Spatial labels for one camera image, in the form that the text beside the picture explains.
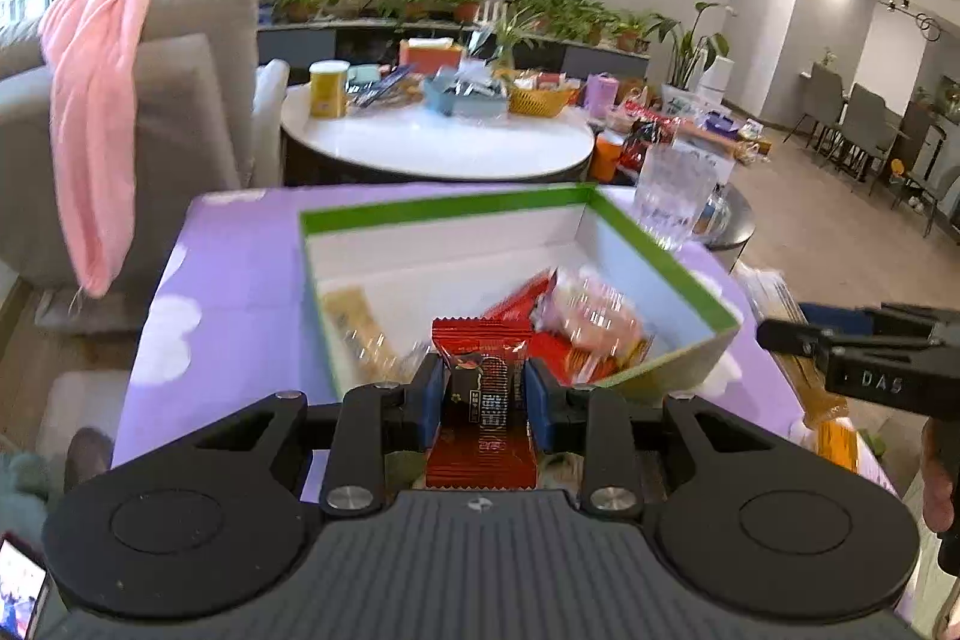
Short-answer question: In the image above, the long yellow snack packet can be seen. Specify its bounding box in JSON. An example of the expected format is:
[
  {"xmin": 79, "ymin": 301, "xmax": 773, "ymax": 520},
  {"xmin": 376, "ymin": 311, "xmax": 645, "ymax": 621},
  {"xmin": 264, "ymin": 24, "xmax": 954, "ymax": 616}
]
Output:
[{"xmin": 320, "ymin": 286, "xmax": 402, "ymax": 383}]

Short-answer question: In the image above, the red lion snack bag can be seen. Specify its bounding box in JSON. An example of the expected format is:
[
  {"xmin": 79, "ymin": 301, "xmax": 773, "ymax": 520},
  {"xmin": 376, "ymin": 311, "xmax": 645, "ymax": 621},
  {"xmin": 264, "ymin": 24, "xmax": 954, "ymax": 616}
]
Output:
[{"xmin": 483, "ymin": 266, "xmax": 648, "ymax": 387}]

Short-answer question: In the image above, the pink translucent snack packet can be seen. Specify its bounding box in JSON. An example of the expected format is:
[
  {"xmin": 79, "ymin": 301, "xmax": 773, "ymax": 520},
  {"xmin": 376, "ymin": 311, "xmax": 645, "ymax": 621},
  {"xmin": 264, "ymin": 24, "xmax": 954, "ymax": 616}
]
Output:
[{"xmin": 532, "ymin": 263, "xmax": 655, "ymax": 378}]

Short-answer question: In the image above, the orange peanut snack bag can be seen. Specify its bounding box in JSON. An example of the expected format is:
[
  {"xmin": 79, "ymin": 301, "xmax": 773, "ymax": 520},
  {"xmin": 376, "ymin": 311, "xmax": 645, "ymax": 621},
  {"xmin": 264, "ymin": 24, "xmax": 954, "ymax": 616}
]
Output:
[{"xmin": 734, "ymin": 262, "xmax": 859, "ymax": 473}]

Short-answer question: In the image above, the person's right hand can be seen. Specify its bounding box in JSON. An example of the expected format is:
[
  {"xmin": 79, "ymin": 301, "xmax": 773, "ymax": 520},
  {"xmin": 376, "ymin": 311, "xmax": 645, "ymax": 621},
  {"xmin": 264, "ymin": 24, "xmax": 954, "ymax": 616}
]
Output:
[{"xmin": 921, "ymin": 419, "xmax": 958, "ymax": 638}]

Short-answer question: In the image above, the green cardboard box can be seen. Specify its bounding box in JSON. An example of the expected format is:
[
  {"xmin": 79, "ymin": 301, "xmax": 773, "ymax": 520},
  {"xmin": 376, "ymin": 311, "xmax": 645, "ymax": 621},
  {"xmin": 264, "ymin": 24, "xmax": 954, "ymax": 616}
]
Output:
[{"xmin": 299, "ymin": 185, "xmax": 740, "ymax": 401}]

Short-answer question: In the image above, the dark round side table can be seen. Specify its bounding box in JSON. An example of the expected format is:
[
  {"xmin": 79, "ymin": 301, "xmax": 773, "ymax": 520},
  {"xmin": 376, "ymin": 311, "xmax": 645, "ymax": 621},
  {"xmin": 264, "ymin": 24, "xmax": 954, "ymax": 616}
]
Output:
[{"xmin": 703, "ymin": 184, "xmax": 757, "ymax": 273}]

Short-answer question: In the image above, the clear glass mug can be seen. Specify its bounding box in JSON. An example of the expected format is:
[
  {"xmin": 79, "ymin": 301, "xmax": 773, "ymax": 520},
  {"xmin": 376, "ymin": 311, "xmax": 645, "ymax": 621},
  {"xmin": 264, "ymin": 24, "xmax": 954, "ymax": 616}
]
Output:
[{"xmin": 631, "ymin": 143, "xmax": 734, "ymax": 252}]

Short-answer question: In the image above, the white round coffee table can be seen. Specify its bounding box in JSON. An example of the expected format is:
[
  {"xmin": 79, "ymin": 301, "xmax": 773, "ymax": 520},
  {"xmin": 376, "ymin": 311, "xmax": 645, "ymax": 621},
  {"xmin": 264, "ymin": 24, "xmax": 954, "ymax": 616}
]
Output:
[{"xmin": 281, "ymin": 86, "xmax": 594, "ymax": 187}]

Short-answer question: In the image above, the yellow woven basket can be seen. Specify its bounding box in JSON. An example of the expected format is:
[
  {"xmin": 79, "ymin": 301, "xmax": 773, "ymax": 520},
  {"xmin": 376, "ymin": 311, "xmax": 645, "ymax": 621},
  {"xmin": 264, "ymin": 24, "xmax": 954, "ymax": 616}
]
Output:
[{"xmin": 508, "ymin": 86, "xmax": 578, "ymax": 119}]

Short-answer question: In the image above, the pink box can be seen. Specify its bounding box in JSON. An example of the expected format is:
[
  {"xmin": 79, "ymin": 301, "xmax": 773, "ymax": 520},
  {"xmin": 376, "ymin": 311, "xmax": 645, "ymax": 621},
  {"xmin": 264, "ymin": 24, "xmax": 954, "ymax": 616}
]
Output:
[{"xmin": 584, "ymin": 73, "xmax": 619, "ymax": 120}]

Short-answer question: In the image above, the grey armchair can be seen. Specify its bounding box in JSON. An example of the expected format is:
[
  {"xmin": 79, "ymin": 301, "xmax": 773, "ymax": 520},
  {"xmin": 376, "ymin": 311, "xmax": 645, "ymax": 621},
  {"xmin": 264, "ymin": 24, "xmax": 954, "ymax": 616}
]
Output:
[{"xmin": 2, "ymin": 0, "xmax": 290, "ymax": 291}]

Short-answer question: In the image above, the yellow canister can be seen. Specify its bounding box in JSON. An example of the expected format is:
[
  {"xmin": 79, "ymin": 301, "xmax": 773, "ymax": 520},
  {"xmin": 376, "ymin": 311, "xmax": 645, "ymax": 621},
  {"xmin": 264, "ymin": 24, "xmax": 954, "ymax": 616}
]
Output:
[{"xmin": 309, "ymin": 60, "xmax": 350, "ymax": 120}]

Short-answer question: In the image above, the blue-grey tray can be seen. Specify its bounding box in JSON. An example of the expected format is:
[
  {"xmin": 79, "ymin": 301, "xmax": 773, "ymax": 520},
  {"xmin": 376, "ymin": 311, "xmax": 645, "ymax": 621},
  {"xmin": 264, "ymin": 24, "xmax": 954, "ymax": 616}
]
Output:
[{"xmin": 420, "ymin": 70, "xmax": 509, "ymax": 119}]

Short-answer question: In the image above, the teal plush toy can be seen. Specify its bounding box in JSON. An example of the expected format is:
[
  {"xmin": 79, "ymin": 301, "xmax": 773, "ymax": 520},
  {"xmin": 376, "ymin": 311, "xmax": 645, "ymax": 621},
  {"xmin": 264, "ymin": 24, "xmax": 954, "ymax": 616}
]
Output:
[{"xmin": 0, "ymin": 452, "xmax": 62, "ymax": 546}]

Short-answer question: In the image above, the orange tissue box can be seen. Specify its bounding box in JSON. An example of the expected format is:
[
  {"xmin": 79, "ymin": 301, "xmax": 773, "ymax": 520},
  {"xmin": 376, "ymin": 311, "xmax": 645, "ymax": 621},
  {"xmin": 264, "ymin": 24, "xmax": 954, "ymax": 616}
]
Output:
[{"xmin": 398, "ymin": 37, "xmax": 464, "ymax": 76}]

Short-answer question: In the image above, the tall leafy floor plant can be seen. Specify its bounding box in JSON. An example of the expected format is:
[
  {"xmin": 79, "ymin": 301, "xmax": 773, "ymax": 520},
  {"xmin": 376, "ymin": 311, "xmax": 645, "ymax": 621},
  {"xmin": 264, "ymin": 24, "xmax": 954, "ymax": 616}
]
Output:
[{"xmin": 647, "ymin": 2, "xmax": 731, "ymax": 91}]

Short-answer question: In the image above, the smartphone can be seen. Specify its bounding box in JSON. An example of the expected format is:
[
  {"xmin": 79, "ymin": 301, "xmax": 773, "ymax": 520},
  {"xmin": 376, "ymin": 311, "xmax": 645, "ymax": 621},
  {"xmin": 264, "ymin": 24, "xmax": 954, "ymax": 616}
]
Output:
[{"xmin": 0, "ymin": 533, "xmax": 49, "ymax": 640}]

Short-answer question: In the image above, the pink towel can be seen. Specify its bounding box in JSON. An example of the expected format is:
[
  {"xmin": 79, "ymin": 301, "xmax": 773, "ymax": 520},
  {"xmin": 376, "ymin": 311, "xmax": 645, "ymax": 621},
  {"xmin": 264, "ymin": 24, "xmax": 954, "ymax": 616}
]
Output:
[{"xmin": 39, "ymin": 0, "xmax": 151, "ymax": 299}]

